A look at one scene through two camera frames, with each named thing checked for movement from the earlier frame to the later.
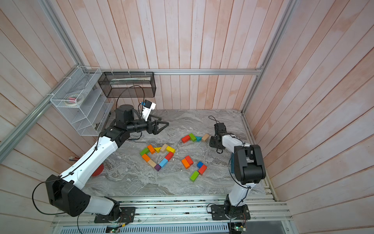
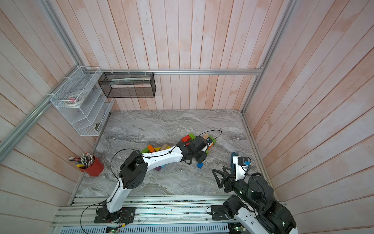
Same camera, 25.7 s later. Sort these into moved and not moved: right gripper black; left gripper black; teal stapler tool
Moved: left gripper black; right gripper black
Not moved: teal stapler tool
